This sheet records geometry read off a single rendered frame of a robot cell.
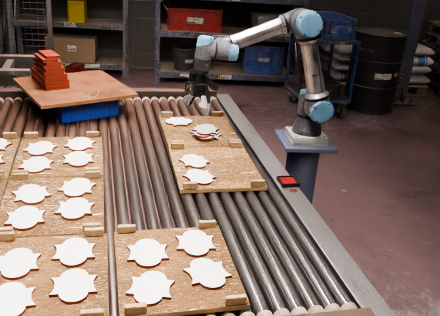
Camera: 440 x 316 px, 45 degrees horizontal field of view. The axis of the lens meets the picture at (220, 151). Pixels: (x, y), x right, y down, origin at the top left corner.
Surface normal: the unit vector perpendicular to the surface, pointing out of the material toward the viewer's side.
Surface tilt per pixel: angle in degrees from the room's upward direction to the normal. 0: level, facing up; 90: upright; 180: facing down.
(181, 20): 90
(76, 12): 90
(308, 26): 80
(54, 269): 0
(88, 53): 90
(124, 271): 0
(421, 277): 0
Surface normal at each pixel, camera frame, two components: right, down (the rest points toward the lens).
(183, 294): 0.07, -0.92
